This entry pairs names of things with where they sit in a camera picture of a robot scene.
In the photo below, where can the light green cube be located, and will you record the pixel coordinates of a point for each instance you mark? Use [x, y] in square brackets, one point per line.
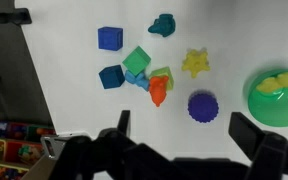
[166, 74]

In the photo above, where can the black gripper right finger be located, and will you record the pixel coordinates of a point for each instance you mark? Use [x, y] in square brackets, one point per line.
[270, 153]

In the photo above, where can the yellow rubber animal toy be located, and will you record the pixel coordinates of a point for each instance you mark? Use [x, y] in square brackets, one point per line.
[280, 81]

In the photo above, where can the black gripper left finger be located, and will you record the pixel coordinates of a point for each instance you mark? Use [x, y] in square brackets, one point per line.
[94, 156]

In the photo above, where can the green plastic bowl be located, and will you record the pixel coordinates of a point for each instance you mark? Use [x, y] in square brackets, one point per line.
[277, 106]

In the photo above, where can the bright blue cube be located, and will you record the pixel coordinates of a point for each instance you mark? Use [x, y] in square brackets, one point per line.
[110, 38]

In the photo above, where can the yellow star rubber toy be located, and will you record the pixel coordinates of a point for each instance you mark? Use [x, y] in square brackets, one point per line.
[195, 62]

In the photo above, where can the dark blue cube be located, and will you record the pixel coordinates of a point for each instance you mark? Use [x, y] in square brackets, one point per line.
[111, 77]

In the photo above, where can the shelf with toy bins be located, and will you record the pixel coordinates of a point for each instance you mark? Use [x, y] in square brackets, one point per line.
[7, 150]

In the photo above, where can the light blue rubber toy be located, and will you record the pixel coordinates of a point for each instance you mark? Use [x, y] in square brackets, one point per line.
[135, 79]

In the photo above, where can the purple bumpy ball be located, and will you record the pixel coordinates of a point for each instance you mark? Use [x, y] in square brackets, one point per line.
[203, 107]

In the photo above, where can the teal rubber animal toy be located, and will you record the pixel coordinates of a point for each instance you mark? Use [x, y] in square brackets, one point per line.
[164, 26]

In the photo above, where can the orange rubber animal toy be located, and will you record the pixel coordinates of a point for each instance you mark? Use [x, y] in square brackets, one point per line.
[158, 90]

